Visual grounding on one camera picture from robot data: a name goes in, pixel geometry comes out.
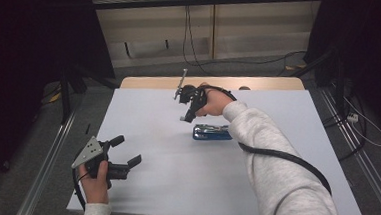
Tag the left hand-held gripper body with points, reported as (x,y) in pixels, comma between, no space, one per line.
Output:
(88,152)

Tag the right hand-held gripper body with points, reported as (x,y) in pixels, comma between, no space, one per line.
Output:
(194,95)

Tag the blue stapler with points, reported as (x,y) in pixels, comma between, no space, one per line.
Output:
(210,133)

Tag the person's right hand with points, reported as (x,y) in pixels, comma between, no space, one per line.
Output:
(216,104)

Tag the person's left hand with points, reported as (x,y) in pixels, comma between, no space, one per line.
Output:
(96,188)

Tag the small black floor object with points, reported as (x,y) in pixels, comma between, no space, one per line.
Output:
(87,129)

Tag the white table cover board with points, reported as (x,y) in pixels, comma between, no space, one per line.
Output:
(161,172)

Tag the wooden table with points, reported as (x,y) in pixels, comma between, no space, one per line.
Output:
(153,81)

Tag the small dark round object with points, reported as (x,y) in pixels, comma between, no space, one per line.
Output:
(244,88)

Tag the black stand legs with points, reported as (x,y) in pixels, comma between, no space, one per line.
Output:
(337,79)
(66,93)

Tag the black horizontal bar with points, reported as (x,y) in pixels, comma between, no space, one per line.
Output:
(201,1)

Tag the black curtain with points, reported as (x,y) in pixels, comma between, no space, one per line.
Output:
(33,27)
(366,41)

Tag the white power strip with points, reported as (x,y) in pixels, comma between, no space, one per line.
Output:
(352,117)

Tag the metal floor rail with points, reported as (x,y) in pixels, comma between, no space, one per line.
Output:
(362,158)
(46,169)

